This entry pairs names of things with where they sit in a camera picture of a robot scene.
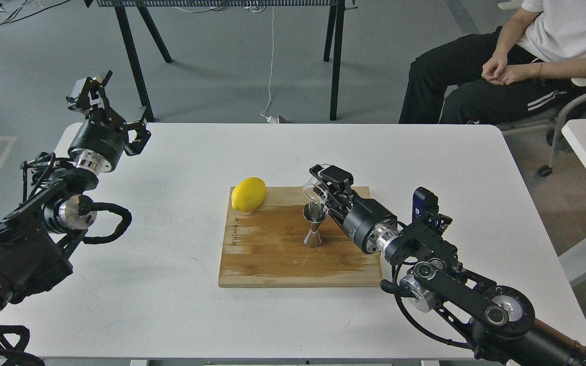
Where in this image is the steel double jigger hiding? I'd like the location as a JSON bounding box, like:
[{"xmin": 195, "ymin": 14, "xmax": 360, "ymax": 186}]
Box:
[{"xmin": 303, "ymin": 202, "xmax": 328, "ymax": 248}]

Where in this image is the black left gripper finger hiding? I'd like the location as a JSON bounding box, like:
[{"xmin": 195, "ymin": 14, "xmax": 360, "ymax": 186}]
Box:
[
  {"xmin": 123, "ymin": 106, "xmax": 152, "ymax": 156},
  {"xmin": 66, "ymin": 70, "xmax": 112, "ymax": 123}
]

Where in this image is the seated person white shirt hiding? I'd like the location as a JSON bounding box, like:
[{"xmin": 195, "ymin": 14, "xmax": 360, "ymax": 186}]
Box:
[{"xmin": 398, "ymin": 1, "xmax": 586, "ymax": 125}]

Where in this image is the white hanging cable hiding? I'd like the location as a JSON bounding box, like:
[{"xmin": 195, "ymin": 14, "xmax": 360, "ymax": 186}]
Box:
[{"xmin": 260, "ymin": 6, "xmax": 291, "ymax": 125}]

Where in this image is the wooden cutting board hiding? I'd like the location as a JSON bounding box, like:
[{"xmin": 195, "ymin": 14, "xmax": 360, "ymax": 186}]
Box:
[{"xmin": 218, "ymin": 186, "xmax": 382, "ymax": 288}]

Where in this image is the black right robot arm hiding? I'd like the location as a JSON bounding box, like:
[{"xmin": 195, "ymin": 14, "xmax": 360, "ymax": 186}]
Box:
[{"xmin": 304, "ymin": 164, "xmax": 586, "ymax": 365}]

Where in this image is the black frame table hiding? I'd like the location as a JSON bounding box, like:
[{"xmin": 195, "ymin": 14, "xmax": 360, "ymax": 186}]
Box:
[{"xmin": 84, "ymin": 1, "xmax": 356, "ymax": 122}]

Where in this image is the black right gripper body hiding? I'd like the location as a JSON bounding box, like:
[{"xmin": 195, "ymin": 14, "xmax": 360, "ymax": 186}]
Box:
[{"xmin": 327, "ymin": 192, "xmax": 400, "ymax": 253}]

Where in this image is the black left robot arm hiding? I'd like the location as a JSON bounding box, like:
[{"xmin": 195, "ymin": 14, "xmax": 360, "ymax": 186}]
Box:
[{"xmin": 0, "ymin": 71, "xmax": 151, "ymax": 365}]

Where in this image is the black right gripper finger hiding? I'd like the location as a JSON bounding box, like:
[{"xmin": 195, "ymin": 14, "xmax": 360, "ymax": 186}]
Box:
[
  {"xmin": 311, "ymin": 185, "xmax": 339, "ymax": 219},
  {"xmin": 320, "ymin": 165, "xmax": 354, "ymax": 201}
]

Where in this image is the clear glass measuring cup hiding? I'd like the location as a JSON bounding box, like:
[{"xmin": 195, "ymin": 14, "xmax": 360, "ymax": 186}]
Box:
[{"xmin": 302, "ymin": 164, "xmax": 330, "ymax": 208}]

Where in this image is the yellow lemon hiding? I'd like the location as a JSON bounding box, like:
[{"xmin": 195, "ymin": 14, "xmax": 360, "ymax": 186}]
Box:
[{"xmin": 230, "ymin": 177, "xmax": 267, "ymax": 212}]

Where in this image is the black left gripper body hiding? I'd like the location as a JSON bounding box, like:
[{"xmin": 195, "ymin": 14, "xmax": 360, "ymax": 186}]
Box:
[{"xmin": 68, "ymin": 114, "xmax": 128, "ymax": 173}]

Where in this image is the grey office chair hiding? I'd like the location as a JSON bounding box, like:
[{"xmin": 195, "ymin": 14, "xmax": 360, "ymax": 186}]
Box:
[{"xmin": 496, "ymin": 77, "xmax": 586, "ymax": 177}]

